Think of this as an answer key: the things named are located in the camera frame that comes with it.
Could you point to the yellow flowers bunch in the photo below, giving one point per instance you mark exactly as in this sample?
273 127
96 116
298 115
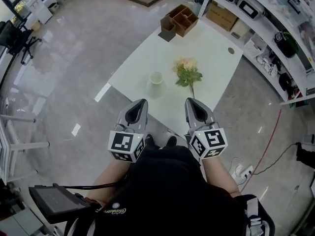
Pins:
188 75

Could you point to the black floor equipment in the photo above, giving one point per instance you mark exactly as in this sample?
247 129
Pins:
306 155

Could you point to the person's left forearm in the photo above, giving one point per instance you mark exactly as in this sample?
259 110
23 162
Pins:
110 178

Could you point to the black tablet monitor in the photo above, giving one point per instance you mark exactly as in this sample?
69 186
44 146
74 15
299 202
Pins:
56 203

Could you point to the black office chair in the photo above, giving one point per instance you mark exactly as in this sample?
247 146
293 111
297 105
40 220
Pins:
12 38

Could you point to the person's black shirt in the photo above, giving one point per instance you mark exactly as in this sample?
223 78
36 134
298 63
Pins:
172 193

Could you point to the person's right forearm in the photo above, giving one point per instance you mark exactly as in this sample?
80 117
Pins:
219 176

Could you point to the white shelf unit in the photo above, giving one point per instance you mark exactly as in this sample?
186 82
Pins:
204 4

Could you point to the white desk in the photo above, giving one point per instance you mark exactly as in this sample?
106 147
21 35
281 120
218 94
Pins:
9 146

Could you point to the white water dispenser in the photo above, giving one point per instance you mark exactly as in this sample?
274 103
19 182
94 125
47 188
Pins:
40 10

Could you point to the small white bin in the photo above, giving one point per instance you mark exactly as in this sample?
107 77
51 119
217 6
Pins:
53 8

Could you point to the white perforated basket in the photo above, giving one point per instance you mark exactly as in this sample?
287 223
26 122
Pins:
255 47

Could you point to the person's black shoe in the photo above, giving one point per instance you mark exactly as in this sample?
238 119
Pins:
171 141
150 141

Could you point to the dark brown pen holder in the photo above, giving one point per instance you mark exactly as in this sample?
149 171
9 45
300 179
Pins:
167 31

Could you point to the white vase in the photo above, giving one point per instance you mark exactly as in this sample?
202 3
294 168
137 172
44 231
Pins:
156 90

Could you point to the clear plastic storage bin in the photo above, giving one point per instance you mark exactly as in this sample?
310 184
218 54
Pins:
288 4

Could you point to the wooden desk organizer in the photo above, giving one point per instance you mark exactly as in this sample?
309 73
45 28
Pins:
183 21

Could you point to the cream box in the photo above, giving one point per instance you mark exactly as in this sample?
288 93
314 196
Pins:
240 28

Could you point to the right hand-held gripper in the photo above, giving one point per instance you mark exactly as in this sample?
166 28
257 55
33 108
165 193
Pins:
214 139

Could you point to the small beige trash bin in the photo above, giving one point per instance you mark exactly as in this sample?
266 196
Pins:
36 26

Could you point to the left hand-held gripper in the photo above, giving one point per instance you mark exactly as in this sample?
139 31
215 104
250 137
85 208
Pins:
121 144

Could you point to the dark round appliance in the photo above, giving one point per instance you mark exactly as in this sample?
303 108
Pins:
288 45

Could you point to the cardboard box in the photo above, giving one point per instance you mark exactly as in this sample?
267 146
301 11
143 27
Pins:
220 16

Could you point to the grey cabinet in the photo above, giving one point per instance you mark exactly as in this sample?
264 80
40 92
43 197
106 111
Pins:
19 224

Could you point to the white table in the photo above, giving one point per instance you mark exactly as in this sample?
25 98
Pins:
209 70

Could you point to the black bag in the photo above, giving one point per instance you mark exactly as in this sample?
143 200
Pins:
285 82

